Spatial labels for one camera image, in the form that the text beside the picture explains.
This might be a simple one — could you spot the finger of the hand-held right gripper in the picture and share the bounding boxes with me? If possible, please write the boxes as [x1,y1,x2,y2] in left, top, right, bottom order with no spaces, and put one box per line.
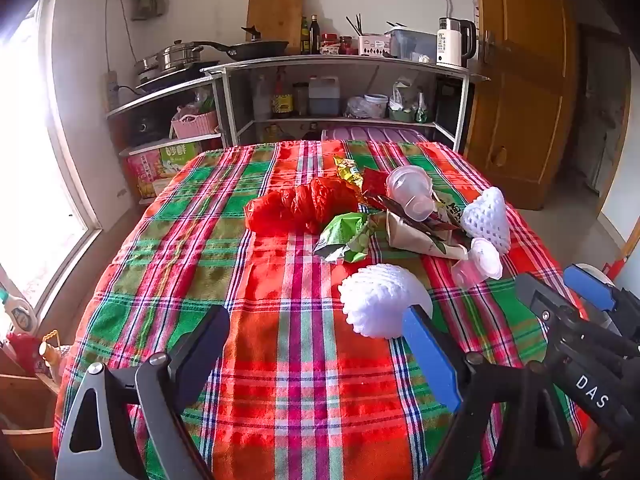
[563,263,640,346]
[515,272,640,358]

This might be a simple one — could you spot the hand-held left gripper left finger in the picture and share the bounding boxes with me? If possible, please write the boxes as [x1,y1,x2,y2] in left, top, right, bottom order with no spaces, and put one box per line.
[55,304,231,480]

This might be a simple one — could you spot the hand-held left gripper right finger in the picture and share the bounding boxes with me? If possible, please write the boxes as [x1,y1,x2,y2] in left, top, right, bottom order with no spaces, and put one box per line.
[401,304,583,480]

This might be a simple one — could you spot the pink lidded plastic cup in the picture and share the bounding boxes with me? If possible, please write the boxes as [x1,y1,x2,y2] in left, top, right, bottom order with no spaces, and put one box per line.
[450,236,504,289]

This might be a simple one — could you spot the round white foam net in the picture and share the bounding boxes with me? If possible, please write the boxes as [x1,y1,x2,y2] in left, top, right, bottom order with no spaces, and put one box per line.
[338,263,434,339]

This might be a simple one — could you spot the heart-shaped white foam net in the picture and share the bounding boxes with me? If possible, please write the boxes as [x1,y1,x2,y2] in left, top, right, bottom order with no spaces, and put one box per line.
[460,186,512,254]

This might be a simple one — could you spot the brown paper wrapper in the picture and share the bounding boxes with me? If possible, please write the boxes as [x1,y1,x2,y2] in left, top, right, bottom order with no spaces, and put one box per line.
[385,209,472,261]

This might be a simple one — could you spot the dark brown wrapper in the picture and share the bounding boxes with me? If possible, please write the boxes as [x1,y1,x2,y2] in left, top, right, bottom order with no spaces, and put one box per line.
[372,195,463,235]

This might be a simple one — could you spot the beige bun packet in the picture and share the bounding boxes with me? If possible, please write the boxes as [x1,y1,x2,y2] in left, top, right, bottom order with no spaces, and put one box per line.
[431,190,468,233]

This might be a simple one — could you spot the small clear plastic cup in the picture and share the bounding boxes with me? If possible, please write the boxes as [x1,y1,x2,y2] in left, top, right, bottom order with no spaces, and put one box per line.
[401,192,436,223]

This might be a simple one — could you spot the green snack wrapper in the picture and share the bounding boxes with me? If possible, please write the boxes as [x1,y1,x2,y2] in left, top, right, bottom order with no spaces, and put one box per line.
[312,211,377,265]

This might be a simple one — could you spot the red plastic bag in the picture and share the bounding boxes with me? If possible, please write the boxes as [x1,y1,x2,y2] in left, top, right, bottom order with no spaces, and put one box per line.
[244,176,361,236]

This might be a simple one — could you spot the large clear plastic cup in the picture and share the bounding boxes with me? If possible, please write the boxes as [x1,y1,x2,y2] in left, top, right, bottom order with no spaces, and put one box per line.
[385,165,433,203]

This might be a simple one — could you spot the red snack packet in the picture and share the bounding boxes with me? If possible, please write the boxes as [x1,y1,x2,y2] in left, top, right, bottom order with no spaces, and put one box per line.
[360,167,392,208]

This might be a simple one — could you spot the yellow snack packet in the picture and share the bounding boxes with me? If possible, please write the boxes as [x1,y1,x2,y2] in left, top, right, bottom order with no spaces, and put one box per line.
[333,155,364,192]

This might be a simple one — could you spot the plaid tablecloth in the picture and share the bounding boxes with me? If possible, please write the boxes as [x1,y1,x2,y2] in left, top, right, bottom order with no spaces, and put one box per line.
[52,140,591,480]

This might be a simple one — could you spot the wooden cabinet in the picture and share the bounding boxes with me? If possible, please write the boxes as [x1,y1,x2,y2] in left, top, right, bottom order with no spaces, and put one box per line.
[0,355,63,466]

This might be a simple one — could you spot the white detergent bottle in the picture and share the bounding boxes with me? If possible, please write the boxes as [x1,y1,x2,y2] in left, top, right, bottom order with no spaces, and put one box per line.
[0,285,40,336]

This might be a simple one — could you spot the wooden door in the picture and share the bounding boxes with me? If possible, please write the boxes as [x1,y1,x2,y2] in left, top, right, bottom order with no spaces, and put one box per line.
[462,0,583,211]

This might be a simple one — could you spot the colourful carton box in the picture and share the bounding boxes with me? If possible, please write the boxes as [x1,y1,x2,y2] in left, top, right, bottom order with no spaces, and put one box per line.
[125,140,203,200]

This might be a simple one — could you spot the pink storage bin lid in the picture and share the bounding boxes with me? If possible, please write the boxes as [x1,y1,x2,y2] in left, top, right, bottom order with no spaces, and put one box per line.
[320,126,431,143]

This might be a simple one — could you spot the pink woven basket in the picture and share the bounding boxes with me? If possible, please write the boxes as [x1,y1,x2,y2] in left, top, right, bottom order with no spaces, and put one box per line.
[171,110,220,140]

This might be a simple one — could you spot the black cooking pot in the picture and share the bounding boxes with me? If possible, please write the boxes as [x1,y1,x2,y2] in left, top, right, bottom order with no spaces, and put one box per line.
[127,115,161,146]

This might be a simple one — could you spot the white food bags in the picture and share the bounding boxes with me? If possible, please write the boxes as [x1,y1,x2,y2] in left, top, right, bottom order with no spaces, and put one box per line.
[390,77,421,111]

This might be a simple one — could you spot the white lidded jar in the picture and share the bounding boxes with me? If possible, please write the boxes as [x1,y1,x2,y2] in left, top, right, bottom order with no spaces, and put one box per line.
[363,93,389,119]

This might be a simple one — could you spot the crumpled clear plastic bag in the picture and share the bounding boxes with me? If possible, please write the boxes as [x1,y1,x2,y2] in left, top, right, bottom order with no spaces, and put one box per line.
[344,96,371,120]

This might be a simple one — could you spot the white plastic bottle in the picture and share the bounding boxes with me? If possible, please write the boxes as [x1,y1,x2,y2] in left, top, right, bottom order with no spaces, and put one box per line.
[252,75,272,121]

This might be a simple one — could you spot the yellow label sauce bottle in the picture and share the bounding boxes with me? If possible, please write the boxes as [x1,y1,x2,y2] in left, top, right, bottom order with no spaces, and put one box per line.
[271,72,294,118]

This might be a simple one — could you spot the small metal shelf rack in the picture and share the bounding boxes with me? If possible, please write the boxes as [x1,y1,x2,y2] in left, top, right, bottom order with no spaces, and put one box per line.
[105,74,226,161]

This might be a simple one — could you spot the white electric kettle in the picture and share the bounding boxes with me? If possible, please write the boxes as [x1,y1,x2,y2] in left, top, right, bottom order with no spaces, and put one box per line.
[436,16,478,68]

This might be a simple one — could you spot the black induction cooker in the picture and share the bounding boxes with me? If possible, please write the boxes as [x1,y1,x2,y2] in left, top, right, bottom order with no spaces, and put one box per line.
[135,60,221,93]

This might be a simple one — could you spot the plastic jerrycan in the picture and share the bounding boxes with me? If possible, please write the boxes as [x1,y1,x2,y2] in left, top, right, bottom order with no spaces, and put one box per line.
[308,76,342,116]

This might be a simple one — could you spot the clear storage box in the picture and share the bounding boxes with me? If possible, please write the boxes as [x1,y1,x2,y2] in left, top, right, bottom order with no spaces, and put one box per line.
[387,27,438,63]

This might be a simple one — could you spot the steel steamer pot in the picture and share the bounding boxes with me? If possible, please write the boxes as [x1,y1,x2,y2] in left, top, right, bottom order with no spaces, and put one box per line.
[134,40,206,73]

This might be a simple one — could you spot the pink chopstick holder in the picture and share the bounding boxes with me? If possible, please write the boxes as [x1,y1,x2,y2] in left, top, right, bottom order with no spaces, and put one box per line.
[357,34,392,57]

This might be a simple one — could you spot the large metal shelf rack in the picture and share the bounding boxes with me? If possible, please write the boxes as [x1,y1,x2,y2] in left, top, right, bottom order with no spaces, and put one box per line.
[200,54,490,153]

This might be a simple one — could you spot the black frying pan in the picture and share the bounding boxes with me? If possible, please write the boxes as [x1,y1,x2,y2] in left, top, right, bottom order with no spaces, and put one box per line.
[192,25,290,61]

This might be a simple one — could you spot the wooden cutting board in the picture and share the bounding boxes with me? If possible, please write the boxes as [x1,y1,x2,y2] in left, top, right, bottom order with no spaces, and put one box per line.
[246,0,305,53]

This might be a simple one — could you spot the white window frame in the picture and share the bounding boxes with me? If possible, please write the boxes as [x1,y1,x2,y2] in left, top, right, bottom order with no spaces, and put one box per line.
[0,0,104,321]

